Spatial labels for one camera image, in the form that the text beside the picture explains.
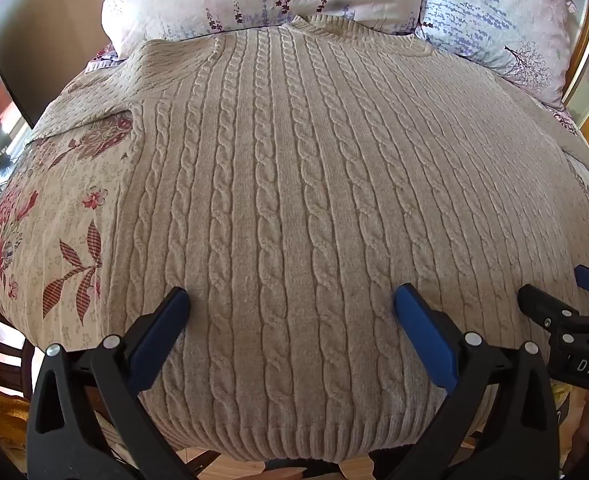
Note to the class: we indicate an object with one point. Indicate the pillow with purple tree print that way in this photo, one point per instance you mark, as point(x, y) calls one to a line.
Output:
point(489, 20)

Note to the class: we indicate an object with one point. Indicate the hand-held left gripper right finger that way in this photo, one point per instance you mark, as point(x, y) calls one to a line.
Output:
point(424, 332)

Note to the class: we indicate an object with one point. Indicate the dark panel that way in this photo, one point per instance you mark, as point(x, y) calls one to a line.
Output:
point(44, 35)

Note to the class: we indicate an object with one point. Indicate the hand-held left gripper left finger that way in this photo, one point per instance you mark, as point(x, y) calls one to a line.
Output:
point(160, 337)

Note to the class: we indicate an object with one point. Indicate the floral bedspread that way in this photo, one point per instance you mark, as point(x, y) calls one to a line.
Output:
point(64, 220)

